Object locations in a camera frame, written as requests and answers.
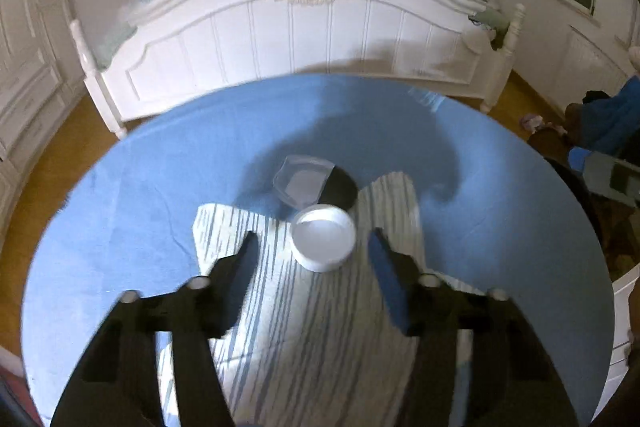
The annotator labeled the white striped cloth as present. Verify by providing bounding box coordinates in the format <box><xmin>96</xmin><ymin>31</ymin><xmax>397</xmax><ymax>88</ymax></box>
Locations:
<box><xmin>192</xmin><ymin>172</ymin><xmax>476</xmax><ymax>427</ymax></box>

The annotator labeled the white nightstand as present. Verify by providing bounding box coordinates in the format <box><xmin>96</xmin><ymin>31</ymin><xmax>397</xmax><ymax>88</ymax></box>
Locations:
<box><xmin>594</xmin><ymin>264</ymin><xmax>640</xmax><ymax>424</ymax></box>

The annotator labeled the black round lid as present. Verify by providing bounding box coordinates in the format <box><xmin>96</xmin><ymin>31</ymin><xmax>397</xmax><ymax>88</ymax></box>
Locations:
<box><xmin>320</xmin><ymin>167</ymin><xmax>359</xmax><ymax>212</ymax></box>

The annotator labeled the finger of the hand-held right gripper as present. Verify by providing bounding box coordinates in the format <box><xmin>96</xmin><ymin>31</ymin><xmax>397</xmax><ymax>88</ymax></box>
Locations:
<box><xmin>567</xmin><ymin>147</ymin><xmax>594</xmax><ymax>172</ymax></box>

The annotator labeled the white round bowl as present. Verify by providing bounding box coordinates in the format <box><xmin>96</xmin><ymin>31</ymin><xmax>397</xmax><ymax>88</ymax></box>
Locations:
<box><xmin>291</xmin><ymin>203</ymin><xmax>357</xmax><ymax>273</ymax></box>

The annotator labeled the white radiator cover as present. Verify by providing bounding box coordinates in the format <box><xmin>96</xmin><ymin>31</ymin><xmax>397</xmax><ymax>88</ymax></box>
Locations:
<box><xmin>565</xmin><ymin>26</ymin><xmax>637</xmax><ymax>108</ymax></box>

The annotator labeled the blue cloth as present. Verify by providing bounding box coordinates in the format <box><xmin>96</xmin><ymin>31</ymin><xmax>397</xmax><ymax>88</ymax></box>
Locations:
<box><xmin>575</xmin><ymin>76</ymin><xmax>640</xmax><ymax>156</ymax></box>

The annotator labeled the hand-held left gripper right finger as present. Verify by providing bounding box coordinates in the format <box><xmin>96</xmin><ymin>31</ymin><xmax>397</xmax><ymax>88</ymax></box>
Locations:
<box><xmin>367</xmin><ymin>227</ymin><xmax>583</xmax><ymax>427</ymax></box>

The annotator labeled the white wooden bed frame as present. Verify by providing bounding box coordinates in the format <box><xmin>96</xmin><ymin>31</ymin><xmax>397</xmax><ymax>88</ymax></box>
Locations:
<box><xmin>70</xmin><ymin>0</ymin><xmax>527</xmax><ymax>140</ymax></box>

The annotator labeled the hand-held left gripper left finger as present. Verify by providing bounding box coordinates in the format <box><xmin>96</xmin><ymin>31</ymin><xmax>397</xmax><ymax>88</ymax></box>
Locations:
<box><xmin>50</xmin><ymin>231</ymin><xmax>261</xmax><ymax>427</ymax></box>

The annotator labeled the blue tablecloth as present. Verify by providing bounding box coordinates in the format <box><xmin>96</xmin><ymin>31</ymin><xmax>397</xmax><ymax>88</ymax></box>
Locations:
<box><xmin>20</xmin><ymin>74</ymin><xmax>616</xmax><ymax>427</ymax></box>

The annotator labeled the pink cloth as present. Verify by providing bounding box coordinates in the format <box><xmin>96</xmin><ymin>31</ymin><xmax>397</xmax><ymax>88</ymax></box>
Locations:
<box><xmin>519</xmin><ymin>113</ymin><xmax>565</xmax><ymax>134</ymax></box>

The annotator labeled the pale green bedding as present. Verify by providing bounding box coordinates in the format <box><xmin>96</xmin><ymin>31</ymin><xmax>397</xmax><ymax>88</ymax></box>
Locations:
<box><xmin>462</xmin><ymin>0</ymin><xmax>512</xmax><ymax>50</ymax></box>

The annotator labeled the clear plastic container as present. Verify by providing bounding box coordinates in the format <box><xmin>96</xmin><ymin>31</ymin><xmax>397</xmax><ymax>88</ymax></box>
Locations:
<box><xmin>272</xmin><ymin>155</ymin><xmax>336</xmax><ymax>210</ymax></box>

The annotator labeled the white wardrobe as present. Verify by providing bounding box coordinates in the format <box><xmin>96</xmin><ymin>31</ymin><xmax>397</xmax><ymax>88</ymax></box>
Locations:
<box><xmin>0</xmin><ymin>0</ymin><xmax>87</xmax><ymax>208</ymax></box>

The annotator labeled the dark cloth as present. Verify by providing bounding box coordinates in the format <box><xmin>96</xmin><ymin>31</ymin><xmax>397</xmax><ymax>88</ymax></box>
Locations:
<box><xmin>564</xmin><ymin>90</ymin><xmax>613</xmax><ymax>145</ymax></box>

